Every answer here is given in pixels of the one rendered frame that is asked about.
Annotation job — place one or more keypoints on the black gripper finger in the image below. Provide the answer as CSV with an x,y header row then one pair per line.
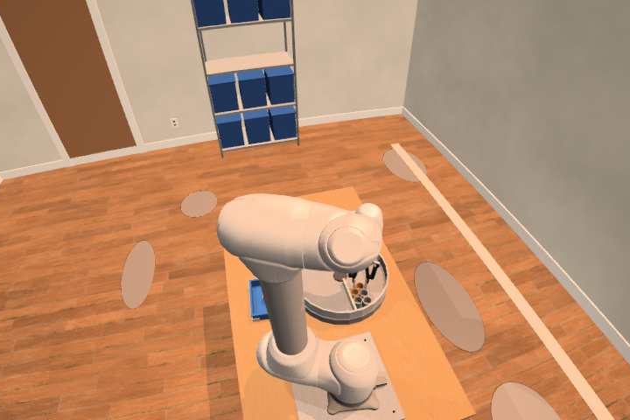
x,y
353,276
372,276

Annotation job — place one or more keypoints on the blue shallow tray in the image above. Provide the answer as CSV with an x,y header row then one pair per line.
x,y
256,295

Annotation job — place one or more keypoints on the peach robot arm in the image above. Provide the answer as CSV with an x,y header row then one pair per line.
x,y
273,235

